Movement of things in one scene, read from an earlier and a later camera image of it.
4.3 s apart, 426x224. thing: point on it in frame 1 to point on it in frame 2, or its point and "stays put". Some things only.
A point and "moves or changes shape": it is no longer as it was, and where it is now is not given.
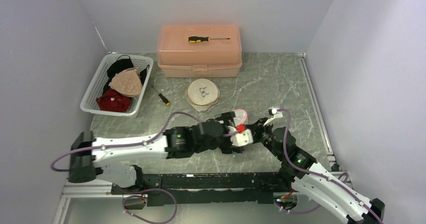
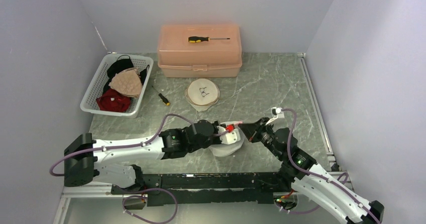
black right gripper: (259, 127) stays put
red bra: (112, 101) stays put
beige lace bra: (128, 82) stays put
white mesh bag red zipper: (241, 119) moves or changes shape
